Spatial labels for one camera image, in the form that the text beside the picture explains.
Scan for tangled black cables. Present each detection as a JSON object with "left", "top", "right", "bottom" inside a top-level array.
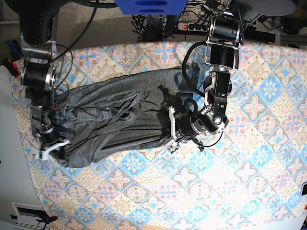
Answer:
[{"left": 130, "top": 0, "right": 216, "bottom": 44}]

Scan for red black clamp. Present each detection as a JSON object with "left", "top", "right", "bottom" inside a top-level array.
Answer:
[{"left": 3, "top": 57, "right": 21, "bottom": 78}]

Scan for blue black clamp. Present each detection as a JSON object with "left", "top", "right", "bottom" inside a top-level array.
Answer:
[{"left": 15, "top": 215, "right": 58, "bottom": 230}]

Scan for grey t-shirt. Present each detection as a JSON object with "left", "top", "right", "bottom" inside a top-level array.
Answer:
[{"left": 51, "top": 68, "right": 193, "bottom": 168}]

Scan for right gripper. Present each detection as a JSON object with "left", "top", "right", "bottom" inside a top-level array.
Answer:
[{"left": 35, "top": 129, "right": 70, "bottom": 161}]

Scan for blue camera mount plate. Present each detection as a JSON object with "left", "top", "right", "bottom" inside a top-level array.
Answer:
[{"left": 114, "top": 0, "right": 188, "bottom": 16}]

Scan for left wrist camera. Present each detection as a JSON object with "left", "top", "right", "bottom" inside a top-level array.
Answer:
[{"left": 165, "top": 141, "right": 180, "bottom": 154}]

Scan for patterned tablecloth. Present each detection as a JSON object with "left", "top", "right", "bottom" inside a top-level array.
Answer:
[{"left": 10, "top": 42, "right": 307, "bottom": 230}]

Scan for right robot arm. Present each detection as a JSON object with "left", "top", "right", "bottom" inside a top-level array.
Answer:
[{"left": 6, "top": 0, "right": 73, "bottom": 161}]

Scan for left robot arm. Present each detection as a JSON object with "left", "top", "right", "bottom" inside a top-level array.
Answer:
[{"left": 165, "top": 0, "right": 247, "bottom": 154}]

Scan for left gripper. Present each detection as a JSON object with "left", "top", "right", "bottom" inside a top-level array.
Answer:
[{"left": 164, "top": 103, "right": 229, "bottom": 151}]

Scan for white power strip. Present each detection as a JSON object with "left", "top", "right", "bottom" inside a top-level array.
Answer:
[{"left": 177, "top": 23, "right": 210, "bottom": 32}]

